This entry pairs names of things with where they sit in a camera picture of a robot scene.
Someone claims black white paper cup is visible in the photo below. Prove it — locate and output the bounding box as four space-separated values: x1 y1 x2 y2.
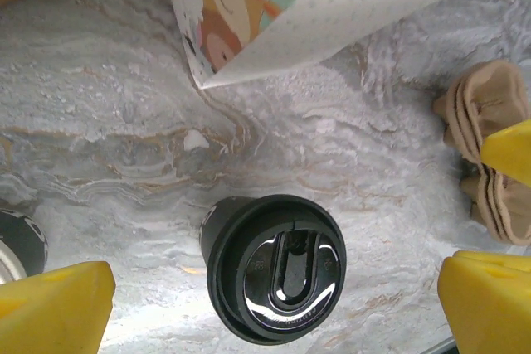
0 206 50 284
197 194 266 272

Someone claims black plastic cup lid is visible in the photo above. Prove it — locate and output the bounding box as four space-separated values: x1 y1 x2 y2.
206 194 346 346

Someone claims brown pulp cup carrier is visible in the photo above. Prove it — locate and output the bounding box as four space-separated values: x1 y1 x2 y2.
431 59 531 247

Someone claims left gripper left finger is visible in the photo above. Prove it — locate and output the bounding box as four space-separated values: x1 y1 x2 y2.
0 260 117 354

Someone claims white cartoon print paper bag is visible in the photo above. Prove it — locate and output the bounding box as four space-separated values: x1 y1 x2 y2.
160 0 515 90

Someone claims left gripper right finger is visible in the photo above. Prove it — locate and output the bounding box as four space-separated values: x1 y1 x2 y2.
438 249 531 354

